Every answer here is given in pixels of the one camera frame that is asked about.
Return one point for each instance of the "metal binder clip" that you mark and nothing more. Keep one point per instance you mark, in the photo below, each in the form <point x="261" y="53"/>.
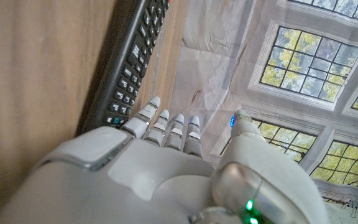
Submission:
<point x="354" y="208"/>

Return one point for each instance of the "black TV remote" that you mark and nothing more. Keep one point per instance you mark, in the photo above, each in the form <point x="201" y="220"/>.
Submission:
<point x="123" y="62"/>

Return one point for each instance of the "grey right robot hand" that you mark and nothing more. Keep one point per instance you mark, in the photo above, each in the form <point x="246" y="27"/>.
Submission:
<point x="135" y="186"/>

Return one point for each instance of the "printed window backdrop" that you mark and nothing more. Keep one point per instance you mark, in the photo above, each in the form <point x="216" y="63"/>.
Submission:
<point x="291" y="37"/>

